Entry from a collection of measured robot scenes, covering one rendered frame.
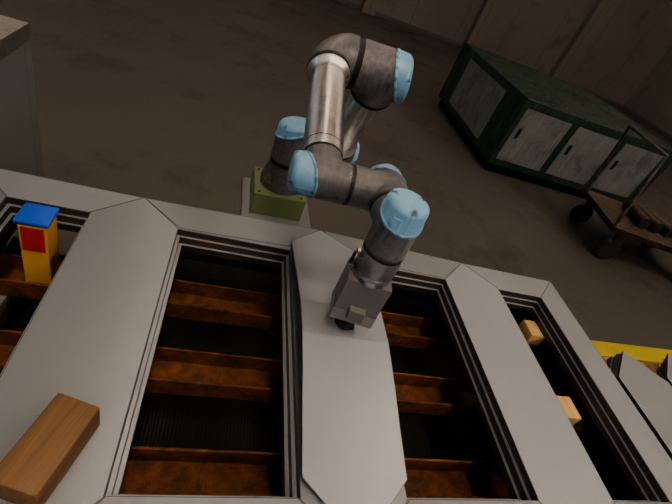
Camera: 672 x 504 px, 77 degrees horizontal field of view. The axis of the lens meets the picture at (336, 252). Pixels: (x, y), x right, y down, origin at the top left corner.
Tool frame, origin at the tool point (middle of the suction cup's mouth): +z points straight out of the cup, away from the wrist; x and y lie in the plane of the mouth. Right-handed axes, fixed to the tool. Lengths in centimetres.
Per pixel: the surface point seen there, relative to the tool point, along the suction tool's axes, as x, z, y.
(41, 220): 5, 2, -62
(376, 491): -28.6, 3.2, 9.0
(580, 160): 373, 51, 258
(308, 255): 20.7, 2.2, -9.5
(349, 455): -24.5, 2.4, 3.9
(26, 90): 50, 2, -93
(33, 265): 4, 14, -64
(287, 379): -10.7, 7.1, -7.7
